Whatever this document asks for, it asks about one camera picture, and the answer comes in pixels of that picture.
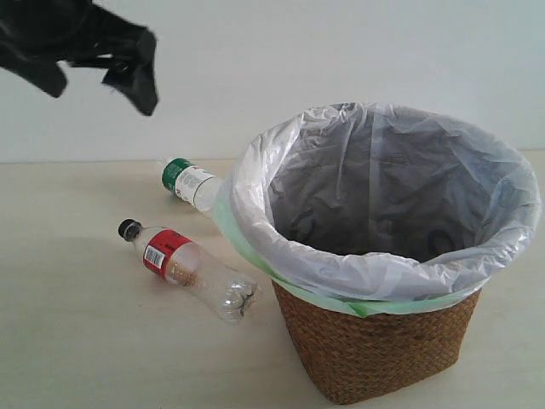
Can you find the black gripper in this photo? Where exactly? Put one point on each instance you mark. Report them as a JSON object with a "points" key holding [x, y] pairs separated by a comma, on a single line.
{"points": [[33, 31]]}

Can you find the green label plastic bottle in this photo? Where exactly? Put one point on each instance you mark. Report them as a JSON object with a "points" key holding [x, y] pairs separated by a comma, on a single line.
{"points": [[191, 183]]}

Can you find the red label plastic bottle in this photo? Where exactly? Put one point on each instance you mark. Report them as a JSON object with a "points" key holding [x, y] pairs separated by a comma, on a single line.
{"points": [[180, 261]]}

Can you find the translucent white bin liner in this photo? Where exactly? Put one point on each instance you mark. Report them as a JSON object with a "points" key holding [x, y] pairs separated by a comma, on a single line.
{"points": [[378, 208]]}

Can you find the woven wicker waste basket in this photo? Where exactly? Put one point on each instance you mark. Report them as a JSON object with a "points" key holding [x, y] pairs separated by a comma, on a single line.
{"points": [[351, 359]]}

